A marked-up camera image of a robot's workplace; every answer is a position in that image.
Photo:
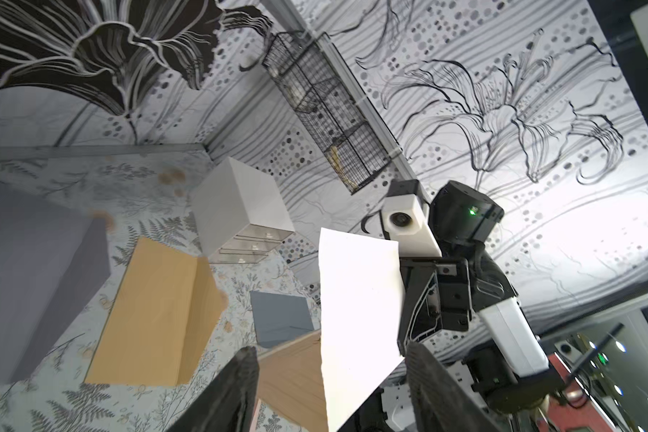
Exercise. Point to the white mini drawer cabinet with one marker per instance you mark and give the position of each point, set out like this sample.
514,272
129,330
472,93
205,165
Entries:
239,214

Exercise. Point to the pink envelope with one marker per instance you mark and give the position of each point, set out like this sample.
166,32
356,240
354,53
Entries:
291,383

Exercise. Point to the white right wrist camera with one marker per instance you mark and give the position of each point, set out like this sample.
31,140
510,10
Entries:
405,219

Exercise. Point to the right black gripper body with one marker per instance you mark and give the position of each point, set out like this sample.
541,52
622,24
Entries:
437,297

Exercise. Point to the lilac grey envelope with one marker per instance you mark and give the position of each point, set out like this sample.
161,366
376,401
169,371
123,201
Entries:
53,260

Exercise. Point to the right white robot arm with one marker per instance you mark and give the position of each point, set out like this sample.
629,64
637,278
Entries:
511,373

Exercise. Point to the yellow kraft envelope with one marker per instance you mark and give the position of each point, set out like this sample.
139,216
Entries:
163,316

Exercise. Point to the black wire mesh basket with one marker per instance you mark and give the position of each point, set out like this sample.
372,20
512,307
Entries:
333,107

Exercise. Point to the dark grey envelope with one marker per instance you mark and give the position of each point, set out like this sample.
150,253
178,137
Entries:
279,318

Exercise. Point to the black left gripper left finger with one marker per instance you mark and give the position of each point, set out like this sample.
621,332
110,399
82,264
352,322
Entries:
228,403

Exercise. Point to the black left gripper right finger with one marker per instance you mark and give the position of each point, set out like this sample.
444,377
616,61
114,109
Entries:
439,403

